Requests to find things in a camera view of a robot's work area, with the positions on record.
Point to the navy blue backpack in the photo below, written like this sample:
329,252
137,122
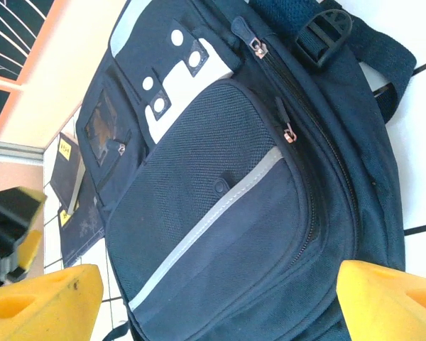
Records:
234,177

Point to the navy book with flower print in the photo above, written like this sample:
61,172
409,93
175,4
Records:
80,234

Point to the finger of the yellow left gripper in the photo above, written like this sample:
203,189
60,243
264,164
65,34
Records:
10,213
26,252

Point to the aluminium corner post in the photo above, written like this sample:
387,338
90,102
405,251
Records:
14,152

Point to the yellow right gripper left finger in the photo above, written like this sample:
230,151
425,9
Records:
39,305

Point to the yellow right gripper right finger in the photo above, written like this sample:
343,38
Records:
387,305

